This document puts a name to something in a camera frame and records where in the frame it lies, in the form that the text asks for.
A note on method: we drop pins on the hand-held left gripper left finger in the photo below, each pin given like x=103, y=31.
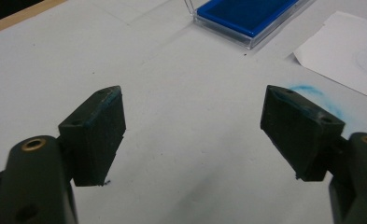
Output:
x=94, y=140

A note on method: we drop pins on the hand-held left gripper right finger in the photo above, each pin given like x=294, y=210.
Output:
x=299, y=137

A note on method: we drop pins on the blue ink pad clear case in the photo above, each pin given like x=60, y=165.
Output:
x=243, y=14

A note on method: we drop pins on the white paper sheet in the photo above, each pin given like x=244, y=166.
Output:
x=346, y=53

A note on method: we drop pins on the large white table cover board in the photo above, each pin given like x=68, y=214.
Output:
x=190, y=124

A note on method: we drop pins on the wooden table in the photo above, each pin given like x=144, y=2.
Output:
x=13, y=20

